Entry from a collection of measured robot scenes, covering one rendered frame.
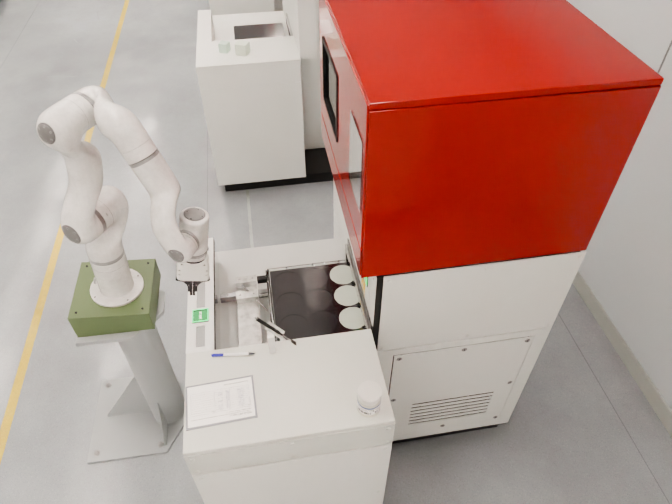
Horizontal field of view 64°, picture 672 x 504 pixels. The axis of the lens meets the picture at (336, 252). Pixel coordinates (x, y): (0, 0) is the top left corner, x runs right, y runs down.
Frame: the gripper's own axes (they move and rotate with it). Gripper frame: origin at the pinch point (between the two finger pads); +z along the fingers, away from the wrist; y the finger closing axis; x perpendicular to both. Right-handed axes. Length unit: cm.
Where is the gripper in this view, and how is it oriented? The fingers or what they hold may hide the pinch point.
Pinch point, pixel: (192, 288)
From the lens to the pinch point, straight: 183.8
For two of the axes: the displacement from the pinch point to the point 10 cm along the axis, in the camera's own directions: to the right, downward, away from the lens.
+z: -1.9, 7.2, 6.6
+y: -9.7, -0.3, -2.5
